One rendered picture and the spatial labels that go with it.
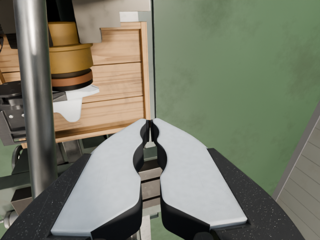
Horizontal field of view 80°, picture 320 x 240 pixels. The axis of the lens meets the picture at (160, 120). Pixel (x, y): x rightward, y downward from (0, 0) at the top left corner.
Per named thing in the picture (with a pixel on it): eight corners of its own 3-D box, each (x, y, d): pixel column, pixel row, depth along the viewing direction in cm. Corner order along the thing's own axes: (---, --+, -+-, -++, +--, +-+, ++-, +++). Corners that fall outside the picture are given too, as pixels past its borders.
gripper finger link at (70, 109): (102, 113, 36) (47, 120, 33) (97, 82, 33) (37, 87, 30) (103, 121, 33) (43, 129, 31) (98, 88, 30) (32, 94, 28)
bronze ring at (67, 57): (5, 24, 22) (32, 97, 27) (89, 22, 25) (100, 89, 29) (25, 21, 30) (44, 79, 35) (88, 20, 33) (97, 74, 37)
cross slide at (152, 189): (15, 189, 55) (10, 202, 51) (159, 157, 66) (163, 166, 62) (35, 227, 64) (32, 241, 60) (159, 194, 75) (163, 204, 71)
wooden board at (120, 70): (-22, 25, 41) (-32, 25, 38) (143, 21, 51) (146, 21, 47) (26, 140, 56) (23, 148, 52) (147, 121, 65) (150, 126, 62)
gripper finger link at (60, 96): (69, 95, 33) (10, 100, 30) (67, 85, 32) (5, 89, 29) (66, 105, 29) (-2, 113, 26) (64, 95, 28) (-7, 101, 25)
